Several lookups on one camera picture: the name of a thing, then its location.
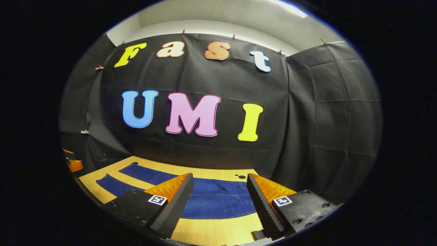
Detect blue denim jeans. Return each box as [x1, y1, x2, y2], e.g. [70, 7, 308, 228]
[96, 162, 257, 220]

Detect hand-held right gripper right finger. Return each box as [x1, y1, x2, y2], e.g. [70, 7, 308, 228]
[246, 173, 342, 240]

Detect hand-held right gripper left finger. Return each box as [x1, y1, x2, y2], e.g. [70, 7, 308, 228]
[101, 173, 194, 240]

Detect black backdrop cloth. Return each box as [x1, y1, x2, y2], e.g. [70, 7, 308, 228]
[60, 32, 382, 205]

